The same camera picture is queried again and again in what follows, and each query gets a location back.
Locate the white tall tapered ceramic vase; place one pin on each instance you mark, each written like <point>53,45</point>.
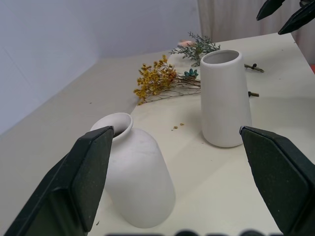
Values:
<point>225,103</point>

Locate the red object beyond table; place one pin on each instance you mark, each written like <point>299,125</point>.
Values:
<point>313,68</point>

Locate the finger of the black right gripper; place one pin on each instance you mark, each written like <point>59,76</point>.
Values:
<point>275,8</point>
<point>300,18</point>

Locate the beige curtain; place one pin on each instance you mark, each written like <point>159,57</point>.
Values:
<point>233,17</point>

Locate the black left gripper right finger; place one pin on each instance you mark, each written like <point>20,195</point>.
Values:
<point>283,177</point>

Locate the yellow dried flower bunch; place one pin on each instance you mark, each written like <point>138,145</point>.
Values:
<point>155,78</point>

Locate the green dried foliage sprig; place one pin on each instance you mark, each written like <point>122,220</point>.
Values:
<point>197,48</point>

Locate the pink dried flower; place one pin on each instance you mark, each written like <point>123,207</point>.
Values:
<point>185,43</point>

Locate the small teal dried flower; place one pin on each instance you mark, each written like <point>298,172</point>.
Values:
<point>191,73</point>

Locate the white narrow-neck ceramic vase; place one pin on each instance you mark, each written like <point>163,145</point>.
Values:
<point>137,172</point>

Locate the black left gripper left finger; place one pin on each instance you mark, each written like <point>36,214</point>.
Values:
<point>73,186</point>

